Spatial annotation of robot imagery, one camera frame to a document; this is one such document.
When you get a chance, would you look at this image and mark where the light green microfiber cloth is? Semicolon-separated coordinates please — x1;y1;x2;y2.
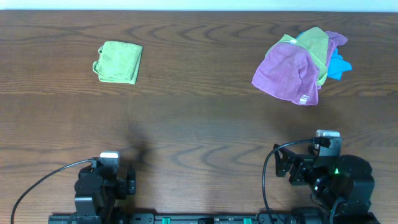
93;41;144;85

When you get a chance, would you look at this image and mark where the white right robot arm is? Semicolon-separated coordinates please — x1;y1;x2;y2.
274;143;379;224

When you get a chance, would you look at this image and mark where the purple microfiber cloth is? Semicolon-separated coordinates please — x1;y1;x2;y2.
251;30;349;106

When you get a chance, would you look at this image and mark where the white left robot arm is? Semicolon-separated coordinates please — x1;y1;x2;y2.
68;164;136;224

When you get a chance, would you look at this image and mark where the green cloth in pile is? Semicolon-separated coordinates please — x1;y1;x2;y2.
277;27;329;89

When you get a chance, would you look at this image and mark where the blue microfiber cloth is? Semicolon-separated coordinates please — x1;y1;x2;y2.
304;31;352;82

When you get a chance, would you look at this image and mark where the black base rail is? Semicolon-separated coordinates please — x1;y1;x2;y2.
47;213;380;224

